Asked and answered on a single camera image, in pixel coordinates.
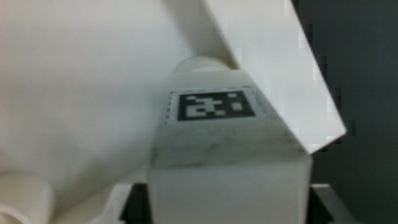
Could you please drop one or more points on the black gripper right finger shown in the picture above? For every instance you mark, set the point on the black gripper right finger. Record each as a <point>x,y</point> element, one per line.
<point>328,210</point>

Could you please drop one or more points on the white table leg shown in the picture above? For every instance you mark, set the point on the white table leg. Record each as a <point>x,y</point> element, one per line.
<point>230,167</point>

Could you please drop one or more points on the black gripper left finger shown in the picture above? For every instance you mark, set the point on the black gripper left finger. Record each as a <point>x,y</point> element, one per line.
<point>127,205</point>

